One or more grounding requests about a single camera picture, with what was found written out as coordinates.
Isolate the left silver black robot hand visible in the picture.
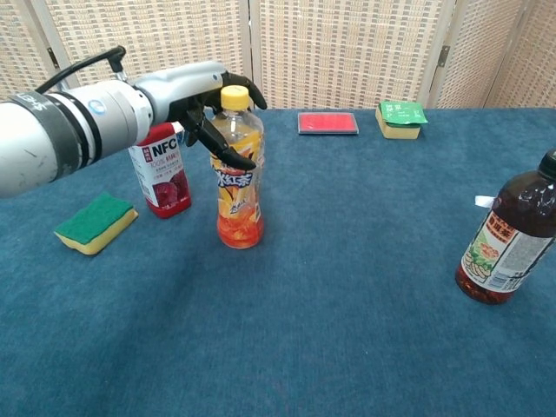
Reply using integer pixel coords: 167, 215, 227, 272
133, 60, 268, 171

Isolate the red NFC juice bottle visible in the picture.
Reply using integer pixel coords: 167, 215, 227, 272
128, 121, 193, 220

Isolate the orange iced tea bottle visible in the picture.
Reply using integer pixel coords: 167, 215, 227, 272
210, 85, 265, 250

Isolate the dark brown tea bottle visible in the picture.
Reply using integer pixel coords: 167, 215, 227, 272
454, 149, 556, 305

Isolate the red ink pad box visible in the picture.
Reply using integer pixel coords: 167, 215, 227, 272
297, 111, 361, 137

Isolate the green yellow scrub sponge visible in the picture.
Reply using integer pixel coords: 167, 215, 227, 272
53, 192, 140, 256

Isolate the woven folding screen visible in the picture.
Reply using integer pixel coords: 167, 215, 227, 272
0, 0, 556, 110

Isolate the green paper packet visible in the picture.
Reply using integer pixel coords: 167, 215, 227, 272
379, 100, 429, 126

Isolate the yellow sponge block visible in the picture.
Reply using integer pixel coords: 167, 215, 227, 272
374, 108, 421, 141

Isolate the blue table cloth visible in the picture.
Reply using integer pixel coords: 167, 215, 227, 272
0, 107, 556, 417

